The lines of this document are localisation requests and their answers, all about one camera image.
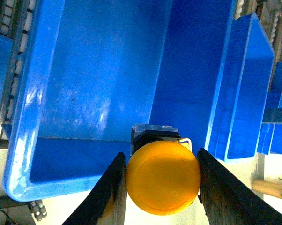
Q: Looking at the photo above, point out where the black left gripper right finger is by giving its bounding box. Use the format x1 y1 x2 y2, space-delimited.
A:
197 148 282 225

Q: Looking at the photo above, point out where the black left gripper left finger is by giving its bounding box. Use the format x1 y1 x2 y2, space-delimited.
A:
63 152 127 225

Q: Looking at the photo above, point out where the yellow mushroom push button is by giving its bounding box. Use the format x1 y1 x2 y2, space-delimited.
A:
126 124 201 216

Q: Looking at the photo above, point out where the blue right upper bin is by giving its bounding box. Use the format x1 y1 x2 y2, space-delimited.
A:
3 0 236 202

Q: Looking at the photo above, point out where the white roller track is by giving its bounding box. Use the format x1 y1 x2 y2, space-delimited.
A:
0 0 36 140

